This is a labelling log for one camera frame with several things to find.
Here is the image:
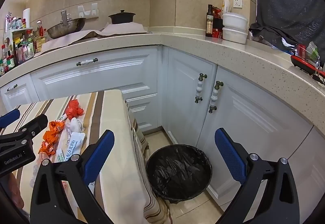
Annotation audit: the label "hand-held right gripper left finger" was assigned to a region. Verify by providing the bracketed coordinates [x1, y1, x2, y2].
[29, 130, 115, 224]

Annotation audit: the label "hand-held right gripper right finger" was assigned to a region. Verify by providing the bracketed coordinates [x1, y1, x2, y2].
[214, 127, 300, 224]

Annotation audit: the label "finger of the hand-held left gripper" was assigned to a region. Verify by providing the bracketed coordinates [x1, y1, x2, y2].
[0, 109, 20, 128]
[0, 114, 49, 149]

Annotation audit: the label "white blue printed sachet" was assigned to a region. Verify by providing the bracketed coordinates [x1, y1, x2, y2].
[63, 131, 85, 161]

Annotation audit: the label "white green printed packet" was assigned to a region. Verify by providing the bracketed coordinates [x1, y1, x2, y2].
[54, 148, 66, 163]

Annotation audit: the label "black lined trash bin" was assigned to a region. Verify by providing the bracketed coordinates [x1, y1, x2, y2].
[145, 144, 213, 201]

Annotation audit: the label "person's left hand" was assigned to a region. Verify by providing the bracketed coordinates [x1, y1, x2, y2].
[2, 174, 26, 217]

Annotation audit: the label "orange foil wrapper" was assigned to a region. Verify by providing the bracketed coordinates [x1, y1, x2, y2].
[38, 141, 56, 156]
[42, 120, 66, 144]

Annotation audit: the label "clear plastic wrapper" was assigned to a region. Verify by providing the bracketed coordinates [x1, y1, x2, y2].
[29, 154, 51, 189]

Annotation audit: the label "white green striped wrapper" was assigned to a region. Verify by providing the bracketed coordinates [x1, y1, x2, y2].
[52, 112, 69, 123]

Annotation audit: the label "silver foil wrapper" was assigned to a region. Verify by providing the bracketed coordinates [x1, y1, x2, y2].
[65, 126, 74, 146]

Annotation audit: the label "white crumpled tissue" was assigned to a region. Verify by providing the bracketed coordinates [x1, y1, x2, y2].
[66, 117, 85, 134]

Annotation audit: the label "red crumpled plastic bag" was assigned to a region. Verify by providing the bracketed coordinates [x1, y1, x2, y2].
[66, 99, 85, 121]

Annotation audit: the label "striped tablecloth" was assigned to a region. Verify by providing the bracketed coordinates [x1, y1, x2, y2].
[0, 89, 176, 224]

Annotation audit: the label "rack of condiment bottles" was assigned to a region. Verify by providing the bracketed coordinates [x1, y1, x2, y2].
[0, 12, 47, 74]

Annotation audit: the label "white kitchen cabinet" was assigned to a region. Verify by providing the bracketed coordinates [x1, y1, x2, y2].
[0, 45, 325, 224]

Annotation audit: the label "beige stove cover cloth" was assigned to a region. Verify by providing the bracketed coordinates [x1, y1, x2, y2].
[34, 23, 153, 58]

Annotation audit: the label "white paper towel roll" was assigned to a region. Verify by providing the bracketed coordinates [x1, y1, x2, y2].
[22, 8, 31, 29]

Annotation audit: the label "steel wok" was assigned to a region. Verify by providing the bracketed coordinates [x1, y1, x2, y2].
[46, 10, 87, 39]

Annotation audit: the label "red tray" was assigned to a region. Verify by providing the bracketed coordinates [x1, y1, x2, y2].
[290, 45, 325, 79]

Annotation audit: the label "white round lidded container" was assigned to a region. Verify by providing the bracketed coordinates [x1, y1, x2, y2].
[222, 26, 249, 45]
[222, 12, 248, 31]

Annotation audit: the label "red seasoning packets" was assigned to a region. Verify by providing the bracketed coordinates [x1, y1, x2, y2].
[213, 6, 224, 39]

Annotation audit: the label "black lidded pot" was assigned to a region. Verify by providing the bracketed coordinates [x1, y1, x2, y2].
[108, 10, 136, 24]

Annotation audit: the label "dark oil bottle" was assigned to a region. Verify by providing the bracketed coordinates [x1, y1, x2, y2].
[205, 4, 214, 38]

